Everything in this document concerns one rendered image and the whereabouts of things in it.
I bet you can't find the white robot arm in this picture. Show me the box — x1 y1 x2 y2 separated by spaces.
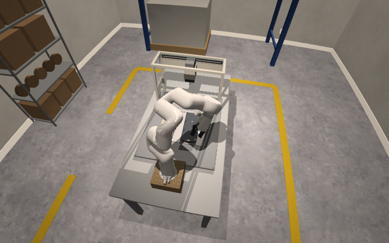
146 88 222 184

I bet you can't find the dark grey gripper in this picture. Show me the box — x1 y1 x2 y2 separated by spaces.
190 115 212 138

